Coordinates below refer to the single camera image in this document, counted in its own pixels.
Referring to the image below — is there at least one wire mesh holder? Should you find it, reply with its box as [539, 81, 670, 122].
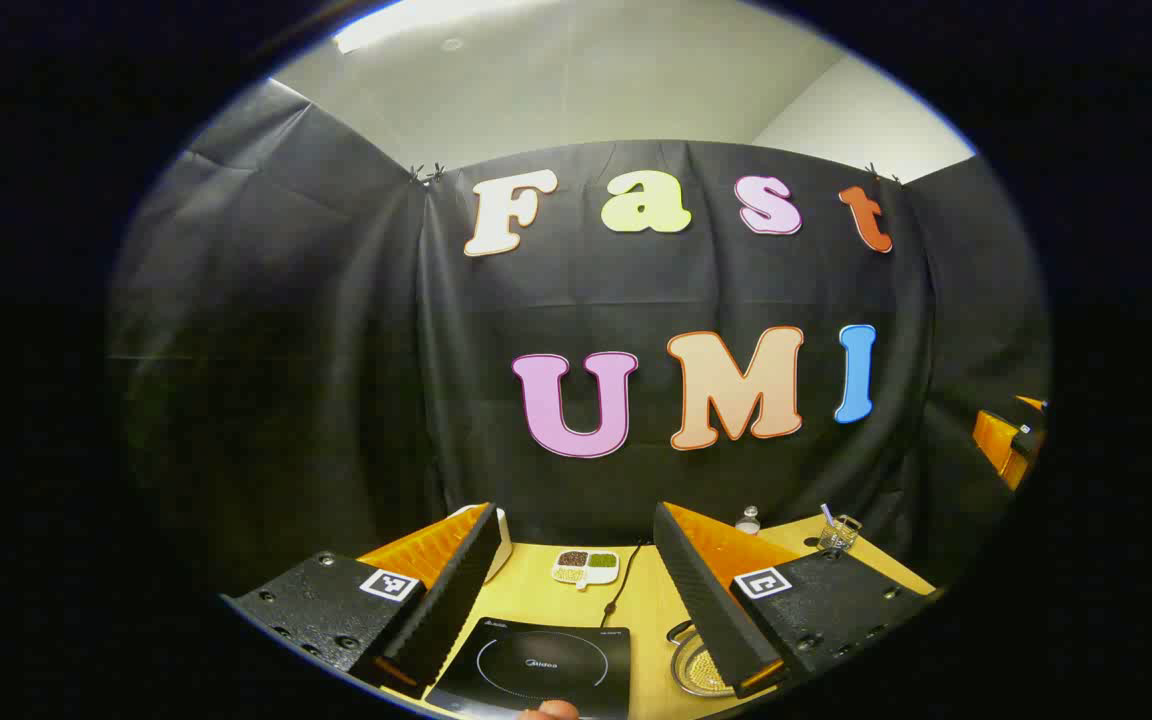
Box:
[816, 513, 863, 553]

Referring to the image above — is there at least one black induction cooktop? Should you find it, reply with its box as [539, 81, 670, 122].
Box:
[423, 616, 633, 720]

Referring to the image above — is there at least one white toaster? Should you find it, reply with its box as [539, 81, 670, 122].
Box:
[451, 505, 514, 584]

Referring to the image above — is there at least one pile of yellow beans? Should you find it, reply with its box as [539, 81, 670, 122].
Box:
[686, 645, 734, 696]

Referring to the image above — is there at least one steel pot with black handle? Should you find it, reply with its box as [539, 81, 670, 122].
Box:
[666, 620, 737, 699]

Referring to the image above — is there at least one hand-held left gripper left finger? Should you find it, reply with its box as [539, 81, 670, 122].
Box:
[220, 502, 503, 700]

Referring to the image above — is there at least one white divided dish of beans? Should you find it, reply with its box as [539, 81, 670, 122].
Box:
[550, 548, 621, 589]

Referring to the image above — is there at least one black power cable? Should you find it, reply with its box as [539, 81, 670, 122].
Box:
[600, 538, 649, 629]

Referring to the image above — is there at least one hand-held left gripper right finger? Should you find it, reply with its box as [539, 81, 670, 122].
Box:
[652, 501, 938, 700]

